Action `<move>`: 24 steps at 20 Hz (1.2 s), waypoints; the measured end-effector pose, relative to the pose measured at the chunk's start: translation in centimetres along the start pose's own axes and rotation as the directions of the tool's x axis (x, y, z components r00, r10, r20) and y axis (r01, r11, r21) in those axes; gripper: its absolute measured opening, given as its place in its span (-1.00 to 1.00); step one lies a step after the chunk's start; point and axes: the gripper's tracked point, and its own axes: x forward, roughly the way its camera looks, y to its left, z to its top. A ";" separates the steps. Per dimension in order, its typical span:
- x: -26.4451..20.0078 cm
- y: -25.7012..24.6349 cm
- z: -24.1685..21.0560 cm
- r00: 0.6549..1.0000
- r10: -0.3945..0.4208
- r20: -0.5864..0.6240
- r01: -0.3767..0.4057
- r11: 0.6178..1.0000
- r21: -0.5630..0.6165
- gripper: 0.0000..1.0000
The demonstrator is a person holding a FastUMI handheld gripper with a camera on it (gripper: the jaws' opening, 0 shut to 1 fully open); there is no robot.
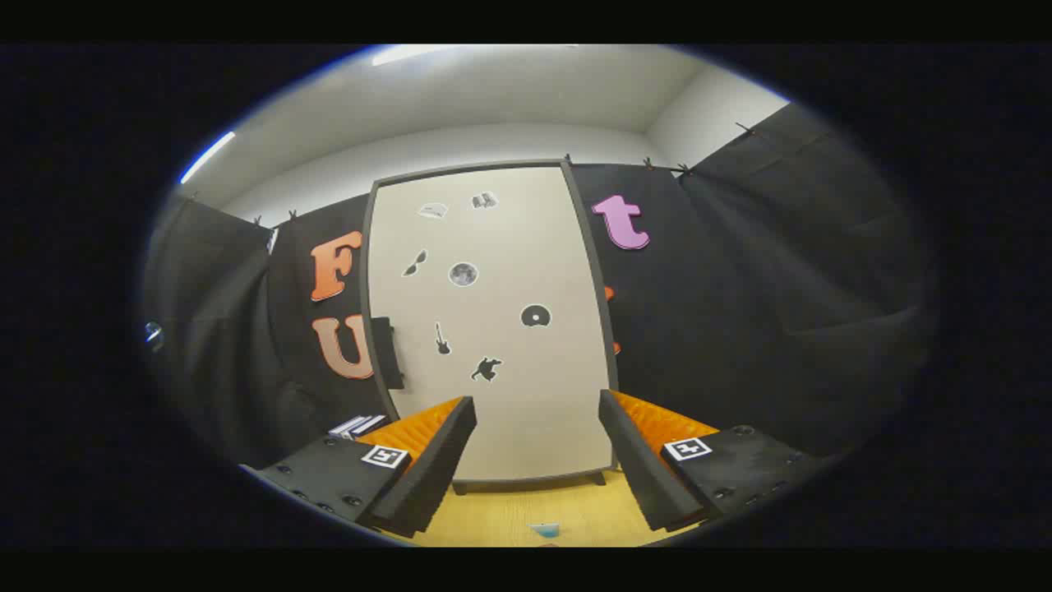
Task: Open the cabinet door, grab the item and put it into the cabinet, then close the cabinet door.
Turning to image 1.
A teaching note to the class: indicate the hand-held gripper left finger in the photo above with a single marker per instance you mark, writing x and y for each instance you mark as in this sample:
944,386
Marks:
436,469

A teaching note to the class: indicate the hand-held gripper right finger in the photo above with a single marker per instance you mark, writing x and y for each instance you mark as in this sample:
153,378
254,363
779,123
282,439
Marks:
637,469

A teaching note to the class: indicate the white cabinet door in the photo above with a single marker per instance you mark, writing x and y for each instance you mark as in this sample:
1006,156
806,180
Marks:
509,411

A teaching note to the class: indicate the blue white squeeze tube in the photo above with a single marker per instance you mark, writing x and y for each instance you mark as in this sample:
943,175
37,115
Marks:
544,531

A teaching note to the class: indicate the grey cabinet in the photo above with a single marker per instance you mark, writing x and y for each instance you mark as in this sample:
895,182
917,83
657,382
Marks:
460,487

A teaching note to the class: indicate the dark blue cover book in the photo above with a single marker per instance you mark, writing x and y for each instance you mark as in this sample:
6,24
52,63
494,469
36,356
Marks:
371,425

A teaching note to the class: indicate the light blue spine book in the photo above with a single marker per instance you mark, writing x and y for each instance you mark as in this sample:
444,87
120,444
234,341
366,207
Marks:
345,426

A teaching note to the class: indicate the black backdrop cloth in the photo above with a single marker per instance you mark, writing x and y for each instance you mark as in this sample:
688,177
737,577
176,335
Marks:
781,288

